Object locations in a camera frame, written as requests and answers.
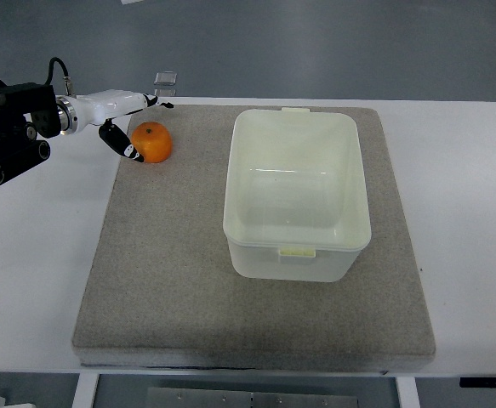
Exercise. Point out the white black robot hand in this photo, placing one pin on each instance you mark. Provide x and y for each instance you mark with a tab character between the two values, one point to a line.
100	109

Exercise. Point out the orange fruit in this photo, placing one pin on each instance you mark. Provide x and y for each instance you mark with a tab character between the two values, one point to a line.
153	141

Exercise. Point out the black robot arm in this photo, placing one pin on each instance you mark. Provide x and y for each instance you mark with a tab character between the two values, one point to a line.
30	113

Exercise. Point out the white plastic box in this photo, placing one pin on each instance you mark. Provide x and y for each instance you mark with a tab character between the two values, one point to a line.
296	201

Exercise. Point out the small clear plastic piece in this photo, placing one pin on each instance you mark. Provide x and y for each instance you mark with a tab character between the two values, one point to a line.
165	78

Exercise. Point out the grey foam mat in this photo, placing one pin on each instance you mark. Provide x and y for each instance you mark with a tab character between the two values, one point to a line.
162	291

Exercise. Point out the grey metal plate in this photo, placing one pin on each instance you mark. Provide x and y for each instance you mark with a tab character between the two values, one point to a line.
190	397

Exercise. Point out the black table control panel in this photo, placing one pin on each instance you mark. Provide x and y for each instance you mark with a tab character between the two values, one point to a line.
477	382

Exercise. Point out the white table frame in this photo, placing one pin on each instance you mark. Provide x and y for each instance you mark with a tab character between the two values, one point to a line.
87	384

